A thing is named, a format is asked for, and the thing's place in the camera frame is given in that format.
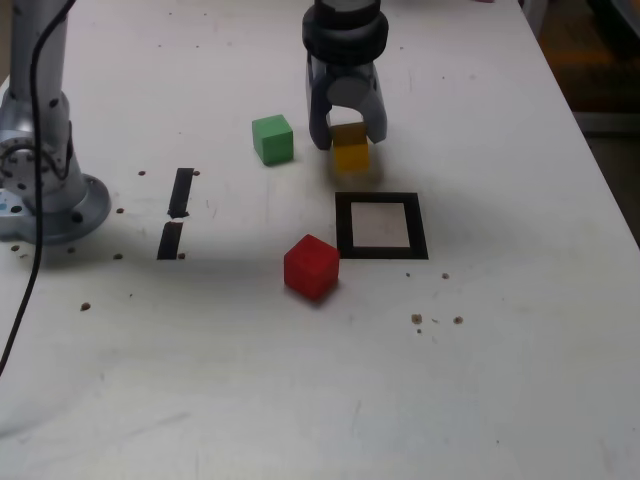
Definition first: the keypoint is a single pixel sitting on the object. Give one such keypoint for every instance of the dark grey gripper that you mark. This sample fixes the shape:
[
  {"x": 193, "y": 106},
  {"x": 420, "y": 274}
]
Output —
[{"x": 345, "y": 69}]

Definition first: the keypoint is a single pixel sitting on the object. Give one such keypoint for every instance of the yellow cube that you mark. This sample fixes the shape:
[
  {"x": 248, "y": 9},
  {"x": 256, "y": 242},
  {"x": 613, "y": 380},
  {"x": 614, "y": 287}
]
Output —
[{"x": 352, "y": 157}]

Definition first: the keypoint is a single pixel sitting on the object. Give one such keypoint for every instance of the green cube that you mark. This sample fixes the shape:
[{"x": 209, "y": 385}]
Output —
[{"x": 272, "y": 145}]

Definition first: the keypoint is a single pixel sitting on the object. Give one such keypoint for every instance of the red cube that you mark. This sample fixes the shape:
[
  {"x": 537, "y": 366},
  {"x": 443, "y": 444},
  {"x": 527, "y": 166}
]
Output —
[{"x": 310, "y": 270}]

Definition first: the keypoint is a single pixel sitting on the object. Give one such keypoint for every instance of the black tape square outline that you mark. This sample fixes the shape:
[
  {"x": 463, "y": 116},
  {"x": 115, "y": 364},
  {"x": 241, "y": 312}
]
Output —
[{"x": 417, "y": 225}]

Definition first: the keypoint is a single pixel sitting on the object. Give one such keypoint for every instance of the black tape strip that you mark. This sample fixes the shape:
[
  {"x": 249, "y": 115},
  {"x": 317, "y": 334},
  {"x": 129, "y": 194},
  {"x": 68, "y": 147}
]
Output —
[{"x": 180, "y": 192}]

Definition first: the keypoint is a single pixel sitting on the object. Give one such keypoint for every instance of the grey metal bar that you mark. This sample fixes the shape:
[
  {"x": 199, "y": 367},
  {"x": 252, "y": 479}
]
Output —
[{"x": 610, "y": 121}]

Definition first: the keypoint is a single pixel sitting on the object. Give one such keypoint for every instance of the grey metal post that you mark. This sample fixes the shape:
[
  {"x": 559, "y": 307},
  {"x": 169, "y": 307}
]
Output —
[{"x": 535, "y": 15}]

